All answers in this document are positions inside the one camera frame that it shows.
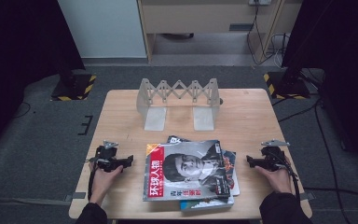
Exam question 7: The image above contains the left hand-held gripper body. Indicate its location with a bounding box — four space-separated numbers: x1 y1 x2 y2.
87 140 121 173

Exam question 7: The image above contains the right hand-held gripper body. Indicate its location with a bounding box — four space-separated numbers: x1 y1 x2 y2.
260 138 291 172

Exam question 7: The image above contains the white caterpillar picture book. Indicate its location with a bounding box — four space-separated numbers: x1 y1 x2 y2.
228 167 241 197

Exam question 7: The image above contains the grey portrait magazine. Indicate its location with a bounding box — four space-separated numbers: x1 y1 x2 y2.
142 139 231 203

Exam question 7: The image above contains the blue book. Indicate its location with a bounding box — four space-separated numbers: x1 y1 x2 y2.
179 195 235 213

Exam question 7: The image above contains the grey metal expandable book rack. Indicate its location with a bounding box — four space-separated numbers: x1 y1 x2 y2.
135 77 223 132

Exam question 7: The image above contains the person's right hand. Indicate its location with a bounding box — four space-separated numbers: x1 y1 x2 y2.
255 164 293 194

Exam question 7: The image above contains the person's left hand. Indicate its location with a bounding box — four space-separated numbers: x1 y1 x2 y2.
89 164 124 205

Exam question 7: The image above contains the grey tape piece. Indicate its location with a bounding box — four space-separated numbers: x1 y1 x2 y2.
297 191 316 202
64 191 87 203

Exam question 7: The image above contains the black yellow striped stand base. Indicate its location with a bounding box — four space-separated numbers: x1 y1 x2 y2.
49 73 97 102
263 70 310 101

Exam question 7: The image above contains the white cabinet panel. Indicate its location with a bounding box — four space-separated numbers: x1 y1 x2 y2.
57 0 147 59

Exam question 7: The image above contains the black curtain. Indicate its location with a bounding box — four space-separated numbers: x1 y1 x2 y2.
0 0 87 160
281 0 358 171

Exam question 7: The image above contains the white power strip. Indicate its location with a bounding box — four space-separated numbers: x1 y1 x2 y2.
249 0 272 7

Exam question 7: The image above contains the left hand-held gripper cable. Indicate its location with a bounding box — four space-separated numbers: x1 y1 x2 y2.
87 164 98 202

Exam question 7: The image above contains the hand-held gripper cable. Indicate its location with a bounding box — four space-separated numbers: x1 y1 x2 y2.
87 164 98 202
273 152 301 202

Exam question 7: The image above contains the right hand-held gripper cable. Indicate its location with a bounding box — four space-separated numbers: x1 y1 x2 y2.
273 152 301 202

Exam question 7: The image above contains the thin black floor cable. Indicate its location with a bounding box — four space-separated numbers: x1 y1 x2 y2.
12 102 32 119

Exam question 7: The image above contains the bundle of cables under desk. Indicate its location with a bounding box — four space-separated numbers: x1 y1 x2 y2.
246 3 291 68

